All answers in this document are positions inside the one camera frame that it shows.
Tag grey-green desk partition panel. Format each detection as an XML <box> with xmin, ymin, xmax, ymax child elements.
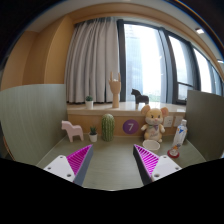
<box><xmin>0</xmin><ymin>83</ymin><xmax>69</xmax><ymax>167</ymax></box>
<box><xmin>184</xmin><ymin>89</ymin><xmax>224</xmax><ymax>162</ymax></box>

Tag white wall socket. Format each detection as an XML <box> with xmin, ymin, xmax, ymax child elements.
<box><xmin>162</xmin><ymin>115</ymin><xmax>174</xmax><ymax>128</ymax></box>
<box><xmin>173</xmin><ymin>115</ymin><xmax>184</xmax><ymax>128</ymax></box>

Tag black horse figurine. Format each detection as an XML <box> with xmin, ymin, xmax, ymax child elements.
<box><xmin>130</xmin><ymin>88</ymin><xmax>150</xmax><ymax>105</ymax></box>

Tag ceiling lights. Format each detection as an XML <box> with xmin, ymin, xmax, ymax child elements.
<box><xmin>195</xmin><ymin>27</ymin><xmax>224</xmax><ymax>64</ymax></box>

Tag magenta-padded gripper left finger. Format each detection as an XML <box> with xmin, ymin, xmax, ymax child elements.
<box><xmin>43</xmin><ymin>144</ymin><xmax>94</xmax><ymax>187</ymax></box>

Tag grey window curtain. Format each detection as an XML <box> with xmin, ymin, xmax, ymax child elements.
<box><xmin>64</xmin><ymin>17</ymin><xmax>122</xmax><ymax>104</ymax></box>

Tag pink horse figurine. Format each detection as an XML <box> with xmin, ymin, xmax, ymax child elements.
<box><xmin>60</xmin><ymin>120</ymin><xmax>85</xmax><ymax>143</ymax></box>

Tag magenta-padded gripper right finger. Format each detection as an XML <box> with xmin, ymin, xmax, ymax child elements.
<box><xmin>132</xmin><ymin>144</ymin><xmax>183</xmax><ymax>186</ymax></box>

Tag tall green cactus ornament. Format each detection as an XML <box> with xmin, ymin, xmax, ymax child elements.
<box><xmin>101</xmin><ymin>113</ymin><xmax>116</xmax><ymax>142</ymax></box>

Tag flat round red coaster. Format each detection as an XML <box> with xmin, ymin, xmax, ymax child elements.
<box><xmin>166</xmin><ymin>148</ymin><xmax>181</xmax><ymax>159</ymax></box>

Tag beige plush mouse toy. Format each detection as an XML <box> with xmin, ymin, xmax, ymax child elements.
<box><xmin>140</xmin><ymin>104</ymin><xmax>170</xmax><ymax>144</ymax></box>

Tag wooden hand model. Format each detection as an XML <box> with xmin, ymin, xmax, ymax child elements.
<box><xmin>108</xmin><ymin>71</ymin><xmax>122</xmax><ymax>109</ymax></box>

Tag purple round number sticker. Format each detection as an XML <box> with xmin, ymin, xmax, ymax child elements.
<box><xmin>122</xmin><ymin>118</ymin><xmax>140</xmax><ymax>135</ymax></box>

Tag small plant in white pot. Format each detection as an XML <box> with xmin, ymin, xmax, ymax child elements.
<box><xmin>84</xmin><ymin>95</ymin><xmax>95</xmax><ymax>110</ymax></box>
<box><xmin>88</xmin><ymin>125</ymin><xmax>99</xmax><ymax>143</ymax></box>

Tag clear plastic drink bottle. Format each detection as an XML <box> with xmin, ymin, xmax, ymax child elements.
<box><xmin>171</xmin><ymin>118</ymin><xmax>188</xmax><ymax>155</ymax></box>

